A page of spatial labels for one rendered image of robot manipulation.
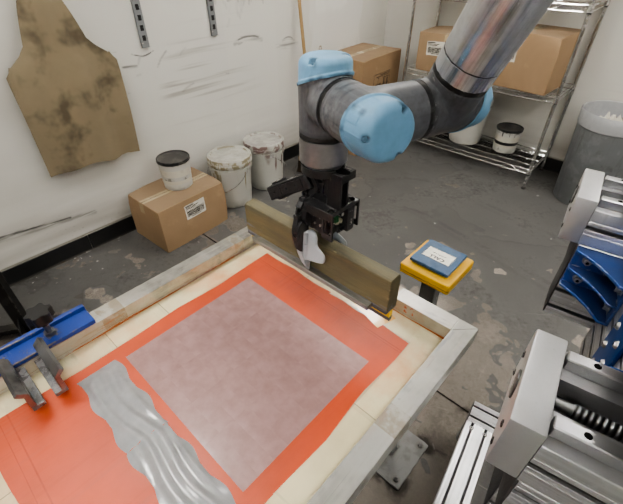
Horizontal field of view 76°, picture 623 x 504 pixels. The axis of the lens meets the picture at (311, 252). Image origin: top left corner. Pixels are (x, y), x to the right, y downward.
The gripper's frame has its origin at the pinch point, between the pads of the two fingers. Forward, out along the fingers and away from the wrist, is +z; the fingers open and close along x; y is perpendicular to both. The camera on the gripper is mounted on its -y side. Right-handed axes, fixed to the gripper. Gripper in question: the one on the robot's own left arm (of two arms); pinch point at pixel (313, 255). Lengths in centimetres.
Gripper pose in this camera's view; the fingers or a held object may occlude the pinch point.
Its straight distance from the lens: 75.5
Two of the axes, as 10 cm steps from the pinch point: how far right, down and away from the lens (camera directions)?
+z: 0.0, 7.9, 6.2
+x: 6.8, -4.6, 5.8
